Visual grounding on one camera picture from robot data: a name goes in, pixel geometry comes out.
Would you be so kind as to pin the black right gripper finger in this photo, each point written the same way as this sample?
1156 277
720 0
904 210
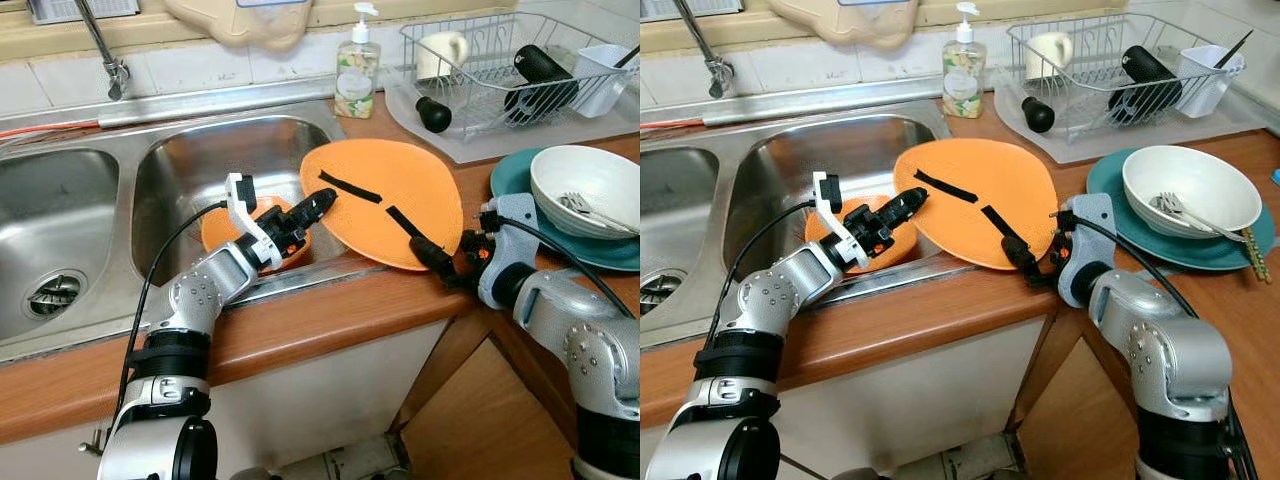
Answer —
1022 255
458 280
1045 280
432 255

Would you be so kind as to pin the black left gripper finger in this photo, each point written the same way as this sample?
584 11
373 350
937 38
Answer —
905 203
315 203

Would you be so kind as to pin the large orange plate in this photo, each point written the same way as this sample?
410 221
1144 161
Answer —
1000 170
410 175

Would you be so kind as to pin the metal fork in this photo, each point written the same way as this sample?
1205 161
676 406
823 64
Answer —
1172 205
578 203

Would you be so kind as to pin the metal spoon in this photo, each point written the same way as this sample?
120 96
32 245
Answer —
605 224
1195 224

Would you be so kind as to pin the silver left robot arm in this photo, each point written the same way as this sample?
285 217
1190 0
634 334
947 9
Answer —
740 400
160 400

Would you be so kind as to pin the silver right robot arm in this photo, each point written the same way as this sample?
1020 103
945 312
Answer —
1170 360
590 350

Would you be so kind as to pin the teal plate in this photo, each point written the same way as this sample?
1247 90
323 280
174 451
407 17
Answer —
510 175
1105 185

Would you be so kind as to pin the stainless steel double sink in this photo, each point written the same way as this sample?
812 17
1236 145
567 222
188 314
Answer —
230 150
830 150

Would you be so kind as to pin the grey plastic drain tray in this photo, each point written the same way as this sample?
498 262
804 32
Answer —
520 148
1140 148

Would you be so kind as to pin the soap pump bottle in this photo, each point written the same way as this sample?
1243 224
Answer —
964 80
356 80

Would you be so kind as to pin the brown wooden cabinet door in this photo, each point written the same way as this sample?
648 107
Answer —
480 420
1080 420

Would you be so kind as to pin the white bowl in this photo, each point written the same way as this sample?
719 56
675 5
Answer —
590 170
1190 170

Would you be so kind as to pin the white cabinet front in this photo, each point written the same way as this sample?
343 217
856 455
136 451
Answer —
320 400
900 400

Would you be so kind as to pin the beige plastic board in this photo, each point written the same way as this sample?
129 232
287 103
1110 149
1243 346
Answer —
850 28
240 28

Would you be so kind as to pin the bamboo chopsticks bundle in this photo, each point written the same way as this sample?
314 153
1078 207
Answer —
1252 258

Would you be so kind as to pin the cream mug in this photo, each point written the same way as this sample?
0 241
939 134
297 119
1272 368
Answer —
1046 55
438 55

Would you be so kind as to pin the black bottle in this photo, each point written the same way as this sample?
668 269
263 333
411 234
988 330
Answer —
540 68
1148 68

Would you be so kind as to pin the white utensil caddy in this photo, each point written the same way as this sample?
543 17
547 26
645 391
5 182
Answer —
1205 85
598 85

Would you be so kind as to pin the black utensil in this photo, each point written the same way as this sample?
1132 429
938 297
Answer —
630 57
1237 48

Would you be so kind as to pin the chrome faucet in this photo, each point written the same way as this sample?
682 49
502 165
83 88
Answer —
700 45
100 45

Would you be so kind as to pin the white grid tray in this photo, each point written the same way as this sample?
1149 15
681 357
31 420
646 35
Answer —
85 8
690 8

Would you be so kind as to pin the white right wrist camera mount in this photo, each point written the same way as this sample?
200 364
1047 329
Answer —
1090 225
508 225

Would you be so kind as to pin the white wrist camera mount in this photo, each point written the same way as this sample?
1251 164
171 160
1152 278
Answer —
1090 225
243 205
830 205
508 225

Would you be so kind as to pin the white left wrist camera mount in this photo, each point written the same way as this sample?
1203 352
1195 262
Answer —
243 205
830 205

